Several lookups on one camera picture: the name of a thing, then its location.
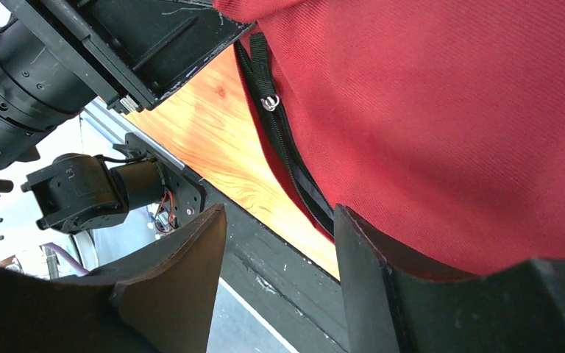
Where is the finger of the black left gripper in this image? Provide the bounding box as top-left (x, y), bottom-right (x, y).
top-left (4, 0), bottom-right (252, 113)

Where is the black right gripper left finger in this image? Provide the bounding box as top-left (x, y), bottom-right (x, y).
top-left (0, 204), bottom-right (227, 352)

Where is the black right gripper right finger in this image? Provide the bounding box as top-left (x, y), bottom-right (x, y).
top-left (334, 205), bottom-right (565, 352)

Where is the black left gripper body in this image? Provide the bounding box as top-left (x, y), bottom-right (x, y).
top-left (0, 20), bottom-right (96, 170)

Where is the red backpack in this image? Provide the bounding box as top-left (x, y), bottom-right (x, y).
top-left (213, 1), bottom-right (565, 274)

